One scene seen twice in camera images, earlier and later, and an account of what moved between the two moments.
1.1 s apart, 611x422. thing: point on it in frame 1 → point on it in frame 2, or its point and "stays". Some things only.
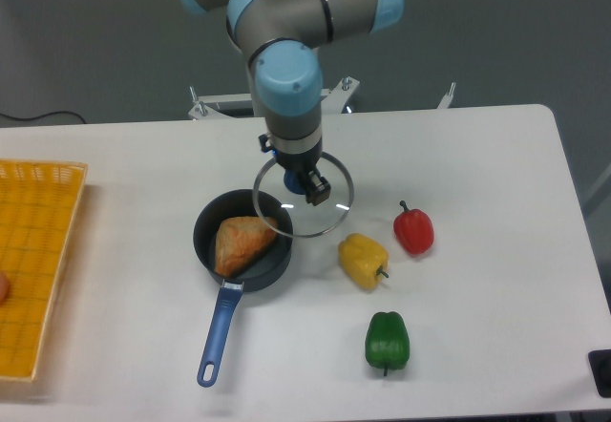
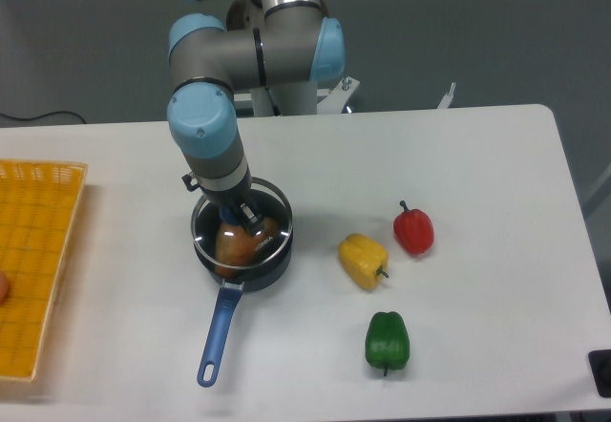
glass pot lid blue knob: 290,213 → 229,244
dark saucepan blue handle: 262,269 stays
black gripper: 300,157 → 227,199
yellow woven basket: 39,205 stays
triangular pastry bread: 238,240 stays
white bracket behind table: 445,101 stays
